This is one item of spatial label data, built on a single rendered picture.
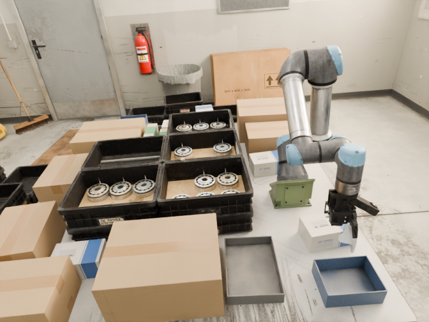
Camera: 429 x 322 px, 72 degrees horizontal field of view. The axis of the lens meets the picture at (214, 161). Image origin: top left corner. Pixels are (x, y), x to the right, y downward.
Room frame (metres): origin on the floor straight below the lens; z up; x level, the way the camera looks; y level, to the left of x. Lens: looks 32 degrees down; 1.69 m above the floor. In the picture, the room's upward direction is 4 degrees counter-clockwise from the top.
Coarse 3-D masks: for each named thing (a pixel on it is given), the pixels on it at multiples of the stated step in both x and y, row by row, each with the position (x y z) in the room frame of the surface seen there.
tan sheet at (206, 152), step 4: (204, 148) 1.52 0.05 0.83; (208, 148) 1.51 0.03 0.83; (212, 148) 1.51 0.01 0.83; (232, 148) 1.49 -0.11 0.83; (172, 152) 1.50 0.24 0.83; (196, 152) 1.48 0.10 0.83; (200, 152) 1.47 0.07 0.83; (204, 152) 1.47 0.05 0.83; (208, 152) 1.47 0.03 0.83; (212, 152) 1.46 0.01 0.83; (232, 152) 1.45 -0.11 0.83; (172, 156) 1.45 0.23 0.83; (192, 156) 1.44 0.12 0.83; (196, 156) 1.44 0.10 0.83; (200, 156) 1.43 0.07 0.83; (204, 156) 1.43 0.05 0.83; (208, 156) 1.43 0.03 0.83; (212, 156) 1.42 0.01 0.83
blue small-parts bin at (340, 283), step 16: (352, 256) 0.73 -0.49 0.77; (320, 272) 0.72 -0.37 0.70; (336, 272) 0.71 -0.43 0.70; (352, 272) 0.71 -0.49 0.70; (368, 272) 0.69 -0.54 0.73; (320, 288) 0.64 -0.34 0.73; (336, 288) 0.65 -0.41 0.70; (352, 288) 0.64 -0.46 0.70; (368, 288) 0.64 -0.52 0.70; (384, 288) 0.60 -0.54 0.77; (336, 304) 0.58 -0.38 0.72; (352, 304) 0.58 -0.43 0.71; (368, 304) 0.58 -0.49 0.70
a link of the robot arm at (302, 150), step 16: (288, 64) 1.16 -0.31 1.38; (304, 64) 1.14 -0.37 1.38; (288, 80) 1.11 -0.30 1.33; (304, 80) 1.13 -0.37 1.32; (288, 96) 1.05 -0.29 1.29; (304, 96) 1.05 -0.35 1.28; (288, 112) 1.01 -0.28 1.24; (304, 112) 0.98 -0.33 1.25; (304, 128) 0.92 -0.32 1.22; (288, 144) 0.90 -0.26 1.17; (304, 144) 0.87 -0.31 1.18; (288, 160) 0.85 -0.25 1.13; (304, 160) 0.84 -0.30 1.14; (320, 160) 0.83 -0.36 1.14
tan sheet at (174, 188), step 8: (240, 176) 1.21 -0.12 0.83; (168, 184) 1.19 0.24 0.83; (176, 184) 1.18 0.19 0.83; (184, 184) 1.18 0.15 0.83; (192, 184) 1.17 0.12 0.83; (216, 184) 1.16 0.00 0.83; (240, 184) 1.14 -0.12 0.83; (168, 192) 1.12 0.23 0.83; (176, 192) 1.12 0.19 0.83; (184, 192) 1.11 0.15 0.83; (192, 192) 1.11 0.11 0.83; (200, 192) 1.10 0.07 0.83; (216, 192) 1.09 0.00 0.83
